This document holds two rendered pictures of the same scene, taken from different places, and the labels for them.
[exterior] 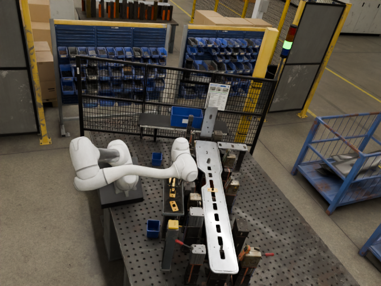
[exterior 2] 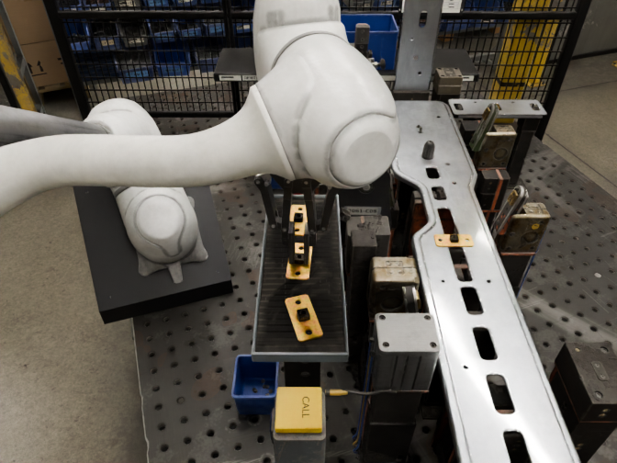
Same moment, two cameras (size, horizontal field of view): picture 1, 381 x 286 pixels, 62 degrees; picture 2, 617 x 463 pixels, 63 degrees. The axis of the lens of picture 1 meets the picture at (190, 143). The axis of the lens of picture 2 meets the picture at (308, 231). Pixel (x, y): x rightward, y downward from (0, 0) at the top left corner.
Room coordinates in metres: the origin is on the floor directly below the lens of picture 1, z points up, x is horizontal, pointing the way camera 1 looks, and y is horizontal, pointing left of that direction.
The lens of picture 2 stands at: (0.97, -0.06, 1.77)
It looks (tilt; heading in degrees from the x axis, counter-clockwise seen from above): 42 degrees down; 10
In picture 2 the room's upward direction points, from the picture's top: straight up
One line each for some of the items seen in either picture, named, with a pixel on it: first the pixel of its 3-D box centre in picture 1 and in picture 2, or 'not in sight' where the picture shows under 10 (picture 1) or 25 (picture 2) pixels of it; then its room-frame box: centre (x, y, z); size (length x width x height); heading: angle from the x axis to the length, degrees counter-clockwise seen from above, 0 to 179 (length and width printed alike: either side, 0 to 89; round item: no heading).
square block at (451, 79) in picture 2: (215, 147); (440, 121); (2.59, -0.25, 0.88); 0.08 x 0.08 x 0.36; 9
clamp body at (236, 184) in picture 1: (229, 197); (509, 262); (1.93, -0.40, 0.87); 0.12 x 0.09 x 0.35; 99
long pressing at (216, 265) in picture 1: (213, 192); (458, 248); (1.82, -0.25, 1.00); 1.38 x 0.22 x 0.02; 9
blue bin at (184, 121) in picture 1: (186, 117); (349, 41); (2.70, 0.09, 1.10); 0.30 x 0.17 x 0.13; 100
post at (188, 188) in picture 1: (184, 205); (357, 302); (1.71, -0.04, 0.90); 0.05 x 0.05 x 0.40; 9
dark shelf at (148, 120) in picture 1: (183, 123); (344, 64); (2.70, 0.10, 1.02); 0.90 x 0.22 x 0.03; 99
